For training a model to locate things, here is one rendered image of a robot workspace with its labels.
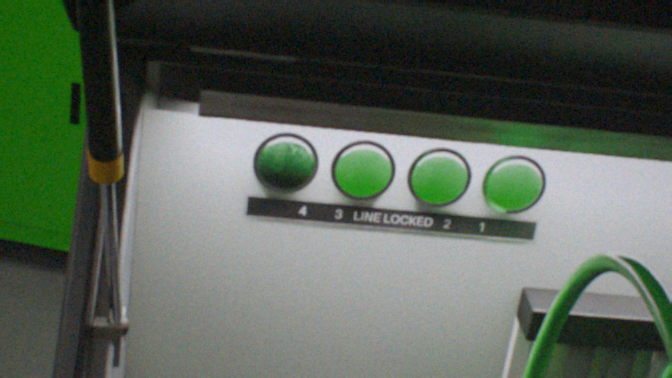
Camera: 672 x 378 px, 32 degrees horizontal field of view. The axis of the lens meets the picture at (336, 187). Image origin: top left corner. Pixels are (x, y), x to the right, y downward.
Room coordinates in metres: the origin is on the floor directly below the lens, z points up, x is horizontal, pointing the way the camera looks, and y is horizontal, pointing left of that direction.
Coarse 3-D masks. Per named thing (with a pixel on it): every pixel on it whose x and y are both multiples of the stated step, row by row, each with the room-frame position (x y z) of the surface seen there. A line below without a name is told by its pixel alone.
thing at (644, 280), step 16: (592, 256) 0.69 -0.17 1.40; (608, 256) 0.67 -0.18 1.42; (624, 256) 0.65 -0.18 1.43; (576, 272) 0.71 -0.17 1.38; (592, 272) 0.69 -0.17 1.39; (608, 272) 0.68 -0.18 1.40; (624, 272) 0.64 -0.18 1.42; (640, 272) 0.62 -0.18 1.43; (560, 288) 0.74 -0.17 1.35; (576, 288) 0.72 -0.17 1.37; (640, 288) 0.61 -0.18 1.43; (656, 288) 0.60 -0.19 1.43; (560, 304) 0.73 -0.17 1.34; (656, 304) 0.59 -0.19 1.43; (544, 320) 0.75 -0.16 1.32; (560, 320) 0.74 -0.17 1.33; (656, 320) 0.58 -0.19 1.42; (544, 336) 0.75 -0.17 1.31; (544, 352) 0.75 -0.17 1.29; (528, 368) 0.76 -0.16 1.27; (544, 368) 0.76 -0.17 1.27
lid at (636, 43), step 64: (64, 0) 0.76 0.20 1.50; (128, 0) 0.75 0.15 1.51; (192, 0) 0.73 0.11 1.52; (256, 0) 0.72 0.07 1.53; (320, 0) 0.71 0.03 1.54; (384, 0) 0.70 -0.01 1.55; (448, 0) 0.70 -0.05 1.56; (512, 0) 0.71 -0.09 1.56; (576, 0) 0.71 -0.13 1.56; (640, 0) 0.72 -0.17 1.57; (384, 64) 0.86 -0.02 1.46; (448, 64) 0.85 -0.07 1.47; (512, 64) 0.83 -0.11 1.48; (576, 64) 0.82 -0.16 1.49; (640, 64) 0.81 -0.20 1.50
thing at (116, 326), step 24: (96, 0) 0.54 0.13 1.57; (96, 24) 0.54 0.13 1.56; (96, 48) 0.55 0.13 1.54; (96, 72) 0.56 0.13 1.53; (96, 96) 0.56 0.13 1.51; (96, 120) 0.57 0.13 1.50; (96, 144) 0.58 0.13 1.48; (120, 144) 0.59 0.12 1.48; (96, 168) 0.59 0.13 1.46; (120, 168) 0.60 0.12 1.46; (120, 312) 0.66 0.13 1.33; (96, 336) 0.66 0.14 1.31; (120, 336) 0.66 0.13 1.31; (120, 360) 0.66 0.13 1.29
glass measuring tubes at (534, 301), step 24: (528, 288) 0.85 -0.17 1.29; (528, 312) 0.83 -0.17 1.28; (576, 312) 0.82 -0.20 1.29; (600, 312) 0.83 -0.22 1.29; (624, 312) 0.84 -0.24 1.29; (648, 312) 0.84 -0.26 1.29; (528, 336) 0.82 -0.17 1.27; (576, 336) 0.82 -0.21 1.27; (600, 336) 0.83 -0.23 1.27; (624, 336) 0.83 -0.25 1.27; (648, 336) 0.83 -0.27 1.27; (552, 360) 0.85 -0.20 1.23; (576, 360) 0.83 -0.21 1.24; (600, 360) 0.86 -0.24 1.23; (624, 360) 0.84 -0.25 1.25; (648, 360) 0.86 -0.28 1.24
